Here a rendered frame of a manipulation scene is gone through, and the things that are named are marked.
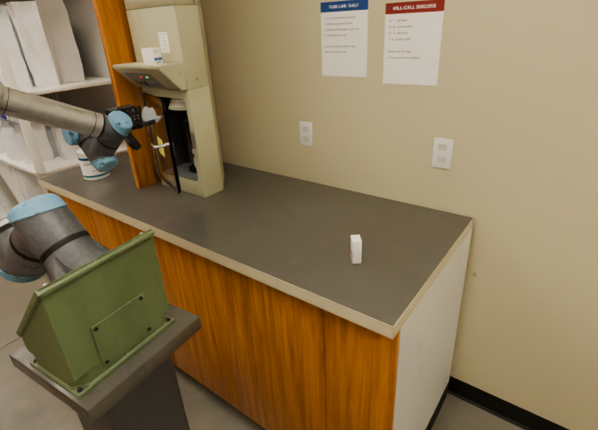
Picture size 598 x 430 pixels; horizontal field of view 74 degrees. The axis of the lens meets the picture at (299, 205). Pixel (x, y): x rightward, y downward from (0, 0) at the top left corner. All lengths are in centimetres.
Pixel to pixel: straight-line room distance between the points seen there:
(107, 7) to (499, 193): 170
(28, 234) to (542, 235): 153
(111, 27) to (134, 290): 126
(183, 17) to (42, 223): 97
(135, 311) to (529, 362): 151
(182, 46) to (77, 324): 111
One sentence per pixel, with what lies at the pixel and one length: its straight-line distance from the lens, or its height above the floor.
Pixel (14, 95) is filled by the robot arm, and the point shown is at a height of 149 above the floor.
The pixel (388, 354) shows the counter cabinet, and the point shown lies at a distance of 115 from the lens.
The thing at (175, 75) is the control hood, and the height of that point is 147.
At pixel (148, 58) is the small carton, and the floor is 153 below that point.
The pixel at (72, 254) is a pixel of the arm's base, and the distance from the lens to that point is 101.
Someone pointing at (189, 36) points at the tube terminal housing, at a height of 160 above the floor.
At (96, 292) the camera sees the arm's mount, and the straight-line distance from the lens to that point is 94.
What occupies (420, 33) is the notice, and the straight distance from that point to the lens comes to 156.
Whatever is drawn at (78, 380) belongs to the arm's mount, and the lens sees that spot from 102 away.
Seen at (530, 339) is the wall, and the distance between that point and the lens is 186.
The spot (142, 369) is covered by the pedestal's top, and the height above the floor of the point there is 93.
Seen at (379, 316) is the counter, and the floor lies 94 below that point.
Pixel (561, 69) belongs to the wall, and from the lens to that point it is 147.
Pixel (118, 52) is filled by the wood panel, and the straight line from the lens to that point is 197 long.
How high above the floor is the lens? 163
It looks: 25 degrees down
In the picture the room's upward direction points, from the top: 3 degrees counter-clockwise
